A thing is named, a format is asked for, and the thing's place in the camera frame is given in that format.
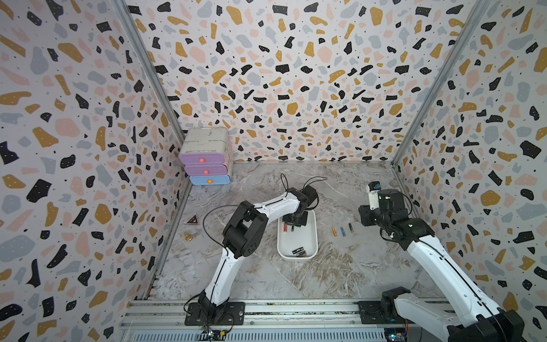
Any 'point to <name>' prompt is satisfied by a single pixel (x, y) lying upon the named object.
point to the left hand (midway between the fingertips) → (299, 223)
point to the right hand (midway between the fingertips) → (365, 207)
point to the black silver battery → (302, 254)
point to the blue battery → (342, 231)
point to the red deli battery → (285, 227)
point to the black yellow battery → (351, 228)
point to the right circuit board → (395, 334)
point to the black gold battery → (297, 250)
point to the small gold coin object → (188, 236)
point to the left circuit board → (216, 334)
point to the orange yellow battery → (335, 233)
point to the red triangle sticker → (192, 220)
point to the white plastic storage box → (304, 236)
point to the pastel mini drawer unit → (206, 155)
